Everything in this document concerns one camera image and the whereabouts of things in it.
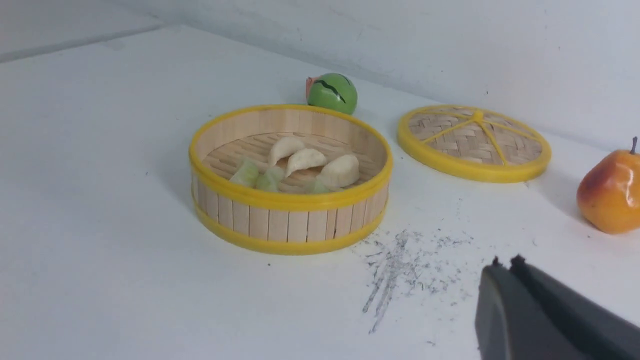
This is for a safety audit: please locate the green dumpling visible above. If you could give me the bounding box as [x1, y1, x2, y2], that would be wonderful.
[254, 166, 285, 193]
[229, 157, 260, 189]
[304, 178, 333, 195]

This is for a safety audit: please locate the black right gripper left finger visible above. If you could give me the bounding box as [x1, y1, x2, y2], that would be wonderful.
[475, 257, 585, 360]

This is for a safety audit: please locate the yellow-rimmed bamboo steamer tray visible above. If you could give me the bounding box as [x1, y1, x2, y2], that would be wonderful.
[189, 104, 393, 255]

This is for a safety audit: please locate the yellow-rimmed woven steamer lid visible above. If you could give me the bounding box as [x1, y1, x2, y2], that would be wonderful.
[397, 104, 553, 183]

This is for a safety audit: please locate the green toy watermelon ball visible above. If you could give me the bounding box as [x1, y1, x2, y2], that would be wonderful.
[306, 72, 358, 116]

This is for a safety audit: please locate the orange foam cube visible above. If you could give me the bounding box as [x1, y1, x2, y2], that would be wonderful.
[305, 76, 320, 100]

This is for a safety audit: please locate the orange toy pear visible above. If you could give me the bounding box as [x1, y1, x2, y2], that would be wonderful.
[576, 136, 640, 235]

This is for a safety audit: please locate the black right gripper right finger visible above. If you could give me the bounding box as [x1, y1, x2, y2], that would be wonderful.
[509, 255, 640, 360]

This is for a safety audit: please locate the white dumpling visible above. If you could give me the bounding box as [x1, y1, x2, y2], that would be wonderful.
[318, 153, 361, 188]
[285, 148, 328, 178]
[268, 136, 306, 167]

